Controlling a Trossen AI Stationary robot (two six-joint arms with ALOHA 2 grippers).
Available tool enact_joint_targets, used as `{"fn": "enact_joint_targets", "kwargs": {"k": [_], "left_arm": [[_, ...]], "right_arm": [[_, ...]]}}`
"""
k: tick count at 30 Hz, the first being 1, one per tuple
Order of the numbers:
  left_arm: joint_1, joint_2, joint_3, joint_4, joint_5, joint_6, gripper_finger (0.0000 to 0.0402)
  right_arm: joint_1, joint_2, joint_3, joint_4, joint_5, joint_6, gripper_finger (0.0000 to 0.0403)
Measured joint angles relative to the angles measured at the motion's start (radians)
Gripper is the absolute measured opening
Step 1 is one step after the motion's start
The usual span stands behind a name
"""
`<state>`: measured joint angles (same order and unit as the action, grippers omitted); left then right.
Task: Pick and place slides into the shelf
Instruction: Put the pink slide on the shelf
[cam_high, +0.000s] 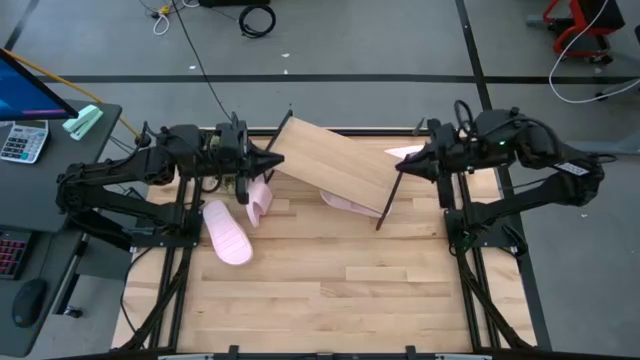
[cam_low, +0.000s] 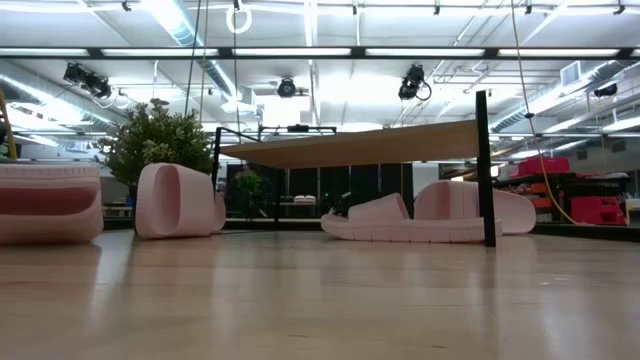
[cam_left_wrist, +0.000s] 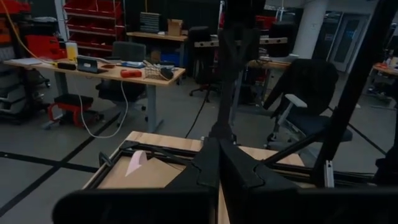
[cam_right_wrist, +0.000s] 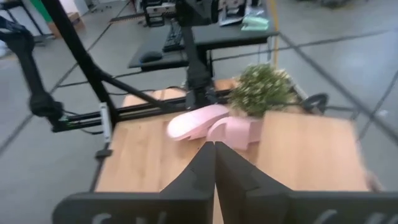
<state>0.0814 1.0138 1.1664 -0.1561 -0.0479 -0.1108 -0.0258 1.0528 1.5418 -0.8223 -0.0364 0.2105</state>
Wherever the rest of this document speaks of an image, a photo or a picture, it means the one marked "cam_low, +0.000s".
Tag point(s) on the black partition panels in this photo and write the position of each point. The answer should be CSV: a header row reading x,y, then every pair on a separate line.
x,y
365,185

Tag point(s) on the black ceiling spotlight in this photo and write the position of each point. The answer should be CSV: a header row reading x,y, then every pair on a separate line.
x,y
412,80
286,88
606,90
95,85

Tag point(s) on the black storage rack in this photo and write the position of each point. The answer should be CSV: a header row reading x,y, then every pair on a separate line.
x,y
555,180

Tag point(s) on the wooden shelf with black legs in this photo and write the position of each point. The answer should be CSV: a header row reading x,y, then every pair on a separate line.
x,y
360,147

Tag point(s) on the green artificial plant black pot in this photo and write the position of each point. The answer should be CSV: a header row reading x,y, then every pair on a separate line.
x,y
155,140

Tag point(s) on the red storage bin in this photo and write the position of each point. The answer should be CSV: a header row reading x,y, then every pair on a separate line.
x,y
542,166
597,210

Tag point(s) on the black aluminium table frame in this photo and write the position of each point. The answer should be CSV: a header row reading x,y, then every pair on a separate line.
x,y
590,232

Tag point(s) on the pink foam slide sandal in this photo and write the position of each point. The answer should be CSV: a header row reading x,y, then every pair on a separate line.
x,y
400,230
195,200
445,205
50,220

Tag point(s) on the black frame bar with lights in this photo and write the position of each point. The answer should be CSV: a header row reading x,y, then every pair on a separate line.
x,y
290,51

